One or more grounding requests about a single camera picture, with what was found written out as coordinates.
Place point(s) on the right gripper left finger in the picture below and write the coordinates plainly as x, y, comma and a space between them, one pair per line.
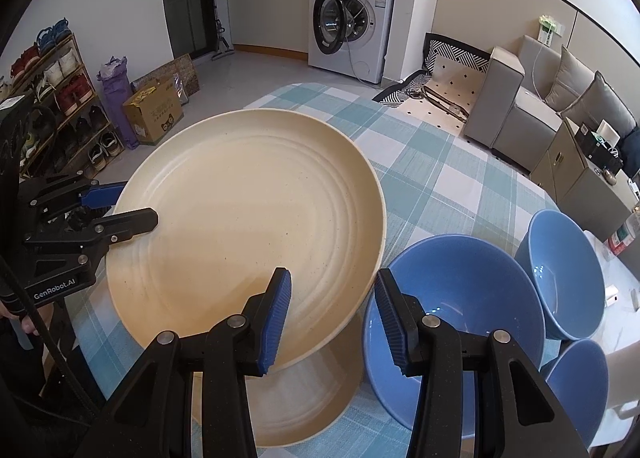
150, 412

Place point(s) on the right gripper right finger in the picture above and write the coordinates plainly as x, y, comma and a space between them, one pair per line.
516, 413

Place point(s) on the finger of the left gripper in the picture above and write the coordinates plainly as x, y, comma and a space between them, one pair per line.
100, 233
53, 195

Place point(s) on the blue bowl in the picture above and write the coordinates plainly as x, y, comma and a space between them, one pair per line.
578, 378
565, 271
471, 284

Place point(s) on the cream plate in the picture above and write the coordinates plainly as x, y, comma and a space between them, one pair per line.
237, 196
295, 404

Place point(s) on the kitchen counter cabinets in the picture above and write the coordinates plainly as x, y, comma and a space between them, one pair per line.
275, 27

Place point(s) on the left hand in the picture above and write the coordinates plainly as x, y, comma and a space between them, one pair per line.
26, 324

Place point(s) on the shoe rack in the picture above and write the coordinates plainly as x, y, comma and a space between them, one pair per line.
68, 126

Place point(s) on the cardboard box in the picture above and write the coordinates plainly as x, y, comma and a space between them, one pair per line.
153, 111

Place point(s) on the purple bag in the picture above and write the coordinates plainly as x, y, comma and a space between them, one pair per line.
113, 77

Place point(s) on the white marble side table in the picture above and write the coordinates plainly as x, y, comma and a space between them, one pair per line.
618, 336

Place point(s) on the plastic water bottle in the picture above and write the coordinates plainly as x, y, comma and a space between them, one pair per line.
626, 234

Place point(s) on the grey nightstand cabinet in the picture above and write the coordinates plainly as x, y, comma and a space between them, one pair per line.
578, 187

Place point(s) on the black organizer box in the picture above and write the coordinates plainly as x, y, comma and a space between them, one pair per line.
598, 150

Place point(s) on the grey sofa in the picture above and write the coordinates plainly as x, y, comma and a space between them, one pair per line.
510, 115

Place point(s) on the dark grey cushion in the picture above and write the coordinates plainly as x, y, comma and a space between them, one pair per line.
600, 103

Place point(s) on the white washing machine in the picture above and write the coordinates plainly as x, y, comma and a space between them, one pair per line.
350, 37

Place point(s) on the patterned floor mat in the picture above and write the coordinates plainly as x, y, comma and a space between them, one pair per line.
443, 92

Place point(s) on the light grey cushion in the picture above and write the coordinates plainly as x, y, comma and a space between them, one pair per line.
569, 83

